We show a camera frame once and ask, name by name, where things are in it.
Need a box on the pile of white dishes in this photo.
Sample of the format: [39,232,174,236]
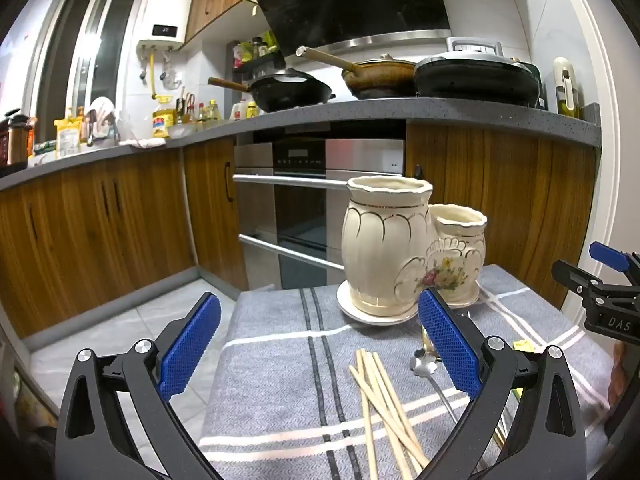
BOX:
[82,96,122,147]

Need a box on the wide wooden base cabinet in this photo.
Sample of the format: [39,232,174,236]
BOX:
[405,122,599,312]

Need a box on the narrow wooden base cabinet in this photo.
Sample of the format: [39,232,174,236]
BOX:
[181,136,251,292]

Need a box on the black electric griddle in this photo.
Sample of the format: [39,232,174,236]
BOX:
[413,36,545,108]

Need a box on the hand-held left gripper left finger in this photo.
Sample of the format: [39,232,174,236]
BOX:
[54,291,223,480]

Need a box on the grey kitchen countertop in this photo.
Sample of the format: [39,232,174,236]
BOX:
[0,96,602,192]

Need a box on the cream ceramic double utensil holder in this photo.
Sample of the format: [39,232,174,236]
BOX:
[341,176,488,312]

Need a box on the white rag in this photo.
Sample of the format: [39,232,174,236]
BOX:
[119,136,167,151]

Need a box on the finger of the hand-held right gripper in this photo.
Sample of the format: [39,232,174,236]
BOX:
[590,241,640,281]
[552,260,636,302]

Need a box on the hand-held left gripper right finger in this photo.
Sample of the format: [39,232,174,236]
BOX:
[415,287,587,480]

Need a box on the black range hood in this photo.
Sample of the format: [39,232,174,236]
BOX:
[245,0,454,57]

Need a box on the yellow gas pipe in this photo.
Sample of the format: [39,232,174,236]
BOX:
[149,51,166,103]

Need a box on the white water heater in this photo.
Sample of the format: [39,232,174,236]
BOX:
[136,0,195,54]

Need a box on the white door frame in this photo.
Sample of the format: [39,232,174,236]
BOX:
[560,0,640,321]

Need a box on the silver flower-shaped spoon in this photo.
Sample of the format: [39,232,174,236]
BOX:
[410,351,460,423]

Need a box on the person's right hand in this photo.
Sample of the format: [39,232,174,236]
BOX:
[610,346,627,407]

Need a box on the white capped oil bottle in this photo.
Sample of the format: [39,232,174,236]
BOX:
[552,56,584,120]

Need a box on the yellow food bag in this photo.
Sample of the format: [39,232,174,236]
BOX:
[54,116,84,157]

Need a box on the grey striped table cloth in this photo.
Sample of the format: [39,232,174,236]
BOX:
[199,262,617,480]

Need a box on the steel built-in oven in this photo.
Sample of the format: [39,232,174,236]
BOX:
[233,134,407,292]

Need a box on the glass sliding window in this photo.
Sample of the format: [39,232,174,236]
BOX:
[34,0,147,133]

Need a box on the yellow cooking oil jug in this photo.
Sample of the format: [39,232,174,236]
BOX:
[152,99,177,139]

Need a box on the long wooden base cabinet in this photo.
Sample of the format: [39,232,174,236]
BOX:
[0,149,197,338]

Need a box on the brown pan with handle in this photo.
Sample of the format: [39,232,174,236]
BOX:
[296,46,419,101]

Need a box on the black wok with wooden handle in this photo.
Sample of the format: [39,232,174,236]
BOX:
[207,72,336,114]

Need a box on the black spice rack with bottles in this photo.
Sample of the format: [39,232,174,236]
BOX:
[227,30,287,82]

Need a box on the white round saucer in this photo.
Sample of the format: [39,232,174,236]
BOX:
[336,280,420,325]

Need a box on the row of sauce bottles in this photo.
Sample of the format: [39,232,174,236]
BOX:
[175,99,224,126]

